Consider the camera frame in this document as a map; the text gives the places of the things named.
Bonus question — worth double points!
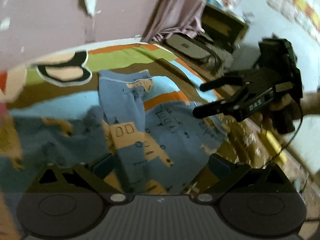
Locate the blue patterned children's pants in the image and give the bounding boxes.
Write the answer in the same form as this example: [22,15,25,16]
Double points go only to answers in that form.
[14,70,226,194]

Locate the person's right forearm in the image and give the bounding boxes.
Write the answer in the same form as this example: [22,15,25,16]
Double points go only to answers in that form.
[300,91,320,115]

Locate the person's right hand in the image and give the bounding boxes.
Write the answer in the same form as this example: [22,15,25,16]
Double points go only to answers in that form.
[250,94,303,134]

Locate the grey black bag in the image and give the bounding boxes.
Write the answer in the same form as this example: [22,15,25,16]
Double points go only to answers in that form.
[163,33,234,75]

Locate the dark wooden cabinet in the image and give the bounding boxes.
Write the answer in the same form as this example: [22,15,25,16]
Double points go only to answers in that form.
[201,4,249,53]

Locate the mauve curtain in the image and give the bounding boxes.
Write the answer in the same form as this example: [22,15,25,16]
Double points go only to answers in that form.
[142,0,206,42]

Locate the colourful striped bed sheet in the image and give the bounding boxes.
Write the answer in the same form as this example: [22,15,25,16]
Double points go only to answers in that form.
[0,42,320,240]

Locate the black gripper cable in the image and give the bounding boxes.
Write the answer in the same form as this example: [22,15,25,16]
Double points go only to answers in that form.
[260,97,304,165]

